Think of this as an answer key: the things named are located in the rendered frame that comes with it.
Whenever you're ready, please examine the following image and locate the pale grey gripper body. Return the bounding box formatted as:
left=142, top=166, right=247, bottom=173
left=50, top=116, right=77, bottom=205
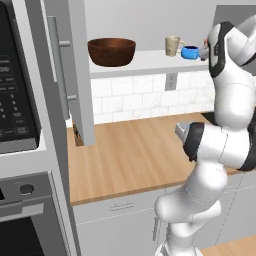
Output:
left=198, top=39, right=211, bottom=62

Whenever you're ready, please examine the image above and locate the plain grey cabinet door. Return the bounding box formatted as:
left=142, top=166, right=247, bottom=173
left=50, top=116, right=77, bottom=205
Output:
left=212, top=4, right=256, bottom=29

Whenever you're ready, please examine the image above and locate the white cabinet shelf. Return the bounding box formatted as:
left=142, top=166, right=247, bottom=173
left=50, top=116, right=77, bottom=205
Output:
left=88, top=49, right=214, bottom=80

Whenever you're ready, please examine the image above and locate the blue cup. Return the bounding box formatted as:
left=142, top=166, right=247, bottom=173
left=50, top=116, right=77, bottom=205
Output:
left=180, top=45, right=201, bottom=61

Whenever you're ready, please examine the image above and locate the beige mug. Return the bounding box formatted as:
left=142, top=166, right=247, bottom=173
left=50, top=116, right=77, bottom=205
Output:
left=164, top=35, right=186, bottom=58

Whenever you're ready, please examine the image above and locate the black hob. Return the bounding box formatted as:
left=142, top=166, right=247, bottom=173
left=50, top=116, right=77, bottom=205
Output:
left=199, top=111, right=218, bottom=125

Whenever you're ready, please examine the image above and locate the brown wooden bowl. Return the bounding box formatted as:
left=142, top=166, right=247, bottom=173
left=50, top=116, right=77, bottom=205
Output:
left=87, top=37, right=137, bottom=68

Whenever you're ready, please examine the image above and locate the grey lower cupboard run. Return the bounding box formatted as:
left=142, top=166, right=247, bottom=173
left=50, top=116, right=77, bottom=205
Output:
left=196, top=171, right=256, bottom=249

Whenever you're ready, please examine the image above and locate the grey drawer front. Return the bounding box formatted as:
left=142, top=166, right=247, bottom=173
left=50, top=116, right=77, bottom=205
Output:
left=72, top=188, right=169, bottom=226

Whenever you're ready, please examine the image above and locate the black microwave oven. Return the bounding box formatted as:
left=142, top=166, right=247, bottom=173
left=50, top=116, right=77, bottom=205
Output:
left=0, top=0, right=43, bottom=155

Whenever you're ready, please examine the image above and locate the grey lower cupboard door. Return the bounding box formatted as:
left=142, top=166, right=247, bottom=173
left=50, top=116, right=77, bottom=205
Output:
left=75, top=211, right=169, bottom=256

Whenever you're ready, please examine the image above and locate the black oven knob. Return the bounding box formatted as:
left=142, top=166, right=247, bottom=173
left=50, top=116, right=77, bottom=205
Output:
left=19, top=182, right=36, bottom=196

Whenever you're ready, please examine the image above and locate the silver oven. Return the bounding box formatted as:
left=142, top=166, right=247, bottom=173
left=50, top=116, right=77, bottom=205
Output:
left=0, top=171, right=72, bottom=256

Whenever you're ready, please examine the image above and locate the grey wall socket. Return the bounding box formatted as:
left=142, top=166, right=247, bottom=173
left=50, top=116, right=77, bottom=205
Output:
left=164, top=72, right=179, bottom=92

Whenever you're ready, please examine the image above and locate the grey cabinet door with long handle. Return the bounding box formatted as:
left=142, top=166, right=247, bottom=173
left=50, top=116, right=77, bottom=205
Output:
left=42, top=0, right=97, bottom=147

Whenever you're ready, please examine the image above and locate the long silver door handle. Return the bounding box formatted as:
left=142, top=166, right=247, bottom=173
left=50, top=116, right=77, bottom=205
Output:
left=47, top=15, right=72, bottom=121

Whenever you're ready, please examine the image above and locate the silver drawer handle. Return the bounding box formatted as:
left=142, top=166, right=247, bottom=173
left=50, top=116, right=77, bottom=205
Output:
left=109, top=202, right=136, bottom=212

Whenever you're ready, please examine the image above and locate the silver cupboard door handle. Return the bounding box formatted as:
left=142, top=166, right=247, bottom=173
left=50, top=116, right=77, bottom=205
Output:
left=152, top=216, right=161, bottom=242

